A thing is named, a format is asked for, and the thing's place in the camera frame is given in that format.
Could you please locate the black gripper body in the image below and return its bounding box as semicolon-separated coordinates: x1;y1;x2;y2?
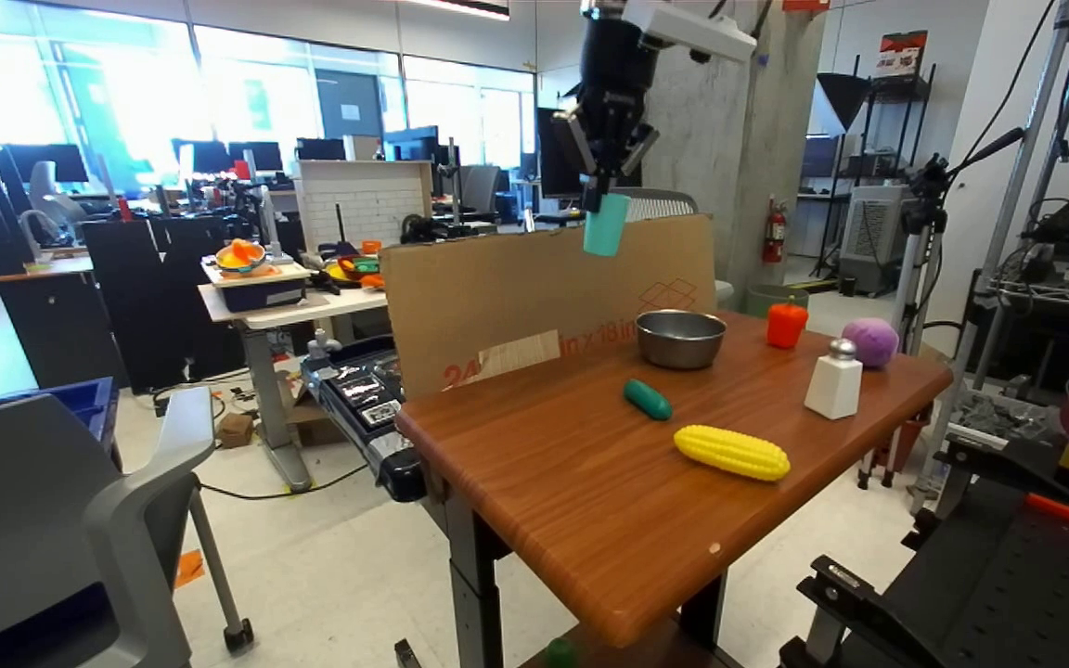
570;75;666;164

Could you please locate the steel bowl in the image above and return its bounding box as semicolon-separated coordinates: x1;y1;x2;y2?
632;303;732;374

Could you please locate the brown cardboard panel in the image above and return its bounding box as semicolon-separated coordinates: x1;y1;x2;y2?
378;211;719;402

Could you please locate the red fire extinguisher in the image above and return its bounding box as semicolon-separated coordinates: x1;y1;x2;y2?
760;197;794;266

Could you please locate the black computer monitor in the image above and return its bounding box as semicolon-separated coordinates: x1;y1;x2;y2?
171;132;238;178
384;124;441;166
232;138;286;176
0;140;92;188

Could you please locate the orange toy bell pepper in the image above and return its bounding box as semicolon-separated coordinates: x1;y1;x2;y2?
765;301;815;354

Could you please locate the white grid panel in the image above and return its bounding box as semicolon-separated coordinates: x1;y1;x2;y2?
294;156;434;257

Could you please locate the green toy cucumber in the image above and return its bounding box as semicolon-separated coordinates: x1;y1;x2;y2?
622;374;676;427

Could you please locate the black shelf rack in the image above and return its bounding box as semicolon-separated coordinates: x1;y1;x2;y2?
815;67;940;271

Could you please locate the pile of colourful toys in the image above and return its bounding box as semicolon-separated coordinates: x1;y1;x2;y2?
315;239;390;292

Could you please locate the red sign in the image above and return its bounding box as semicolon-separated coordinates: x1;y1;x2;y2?
878;27;932;82

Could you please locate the purple plush toy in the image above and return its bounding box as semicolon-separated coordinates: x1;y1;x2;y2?
841;317;901;371

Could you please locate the white shaker with silver cap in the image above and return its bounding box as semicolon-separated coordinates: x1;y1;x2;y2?
801;334;869;423

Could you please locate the yellow toy corn cob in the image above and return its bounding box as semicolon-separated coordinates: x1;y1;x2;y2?
667;423;794;487

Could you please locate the black tray of parts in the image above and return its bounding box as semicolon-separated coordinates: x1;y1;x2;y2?
304;345;432;503

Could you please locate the white desk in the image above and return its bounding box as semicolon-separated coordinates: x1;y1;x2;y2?
192;273;394;496

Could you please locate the black bin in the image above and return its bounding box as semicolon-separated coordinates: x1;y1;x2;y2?
203;254;311;317

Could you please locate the orange toy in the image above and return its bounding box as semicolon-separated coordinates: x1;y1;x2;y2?
212;239;273;273

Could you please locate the black office chair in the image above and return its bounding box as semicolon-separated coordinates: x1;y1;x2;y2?
76;215;212;398

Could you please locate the black perforated mounting board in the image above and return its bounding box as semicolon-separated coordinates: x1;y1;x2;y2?
780;468;1069;668

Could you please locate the grey plastic chair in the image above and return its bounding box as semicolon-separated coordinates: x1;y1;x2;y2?
0;374;255;668

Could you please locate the camera on black tripod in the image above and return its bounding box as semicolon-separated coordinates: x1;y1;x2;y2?
893;124;1034;374

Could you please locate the black table leg frame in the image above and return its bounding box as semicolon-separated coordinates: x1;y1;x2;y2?
419;487;513;668

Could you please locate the metal wire cart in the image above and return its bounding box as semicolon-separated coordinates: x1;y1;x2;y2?
957;0;1069;423

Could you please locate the black floor cable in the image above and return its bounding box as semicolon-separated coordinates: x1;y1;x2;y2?
199;465;377;508

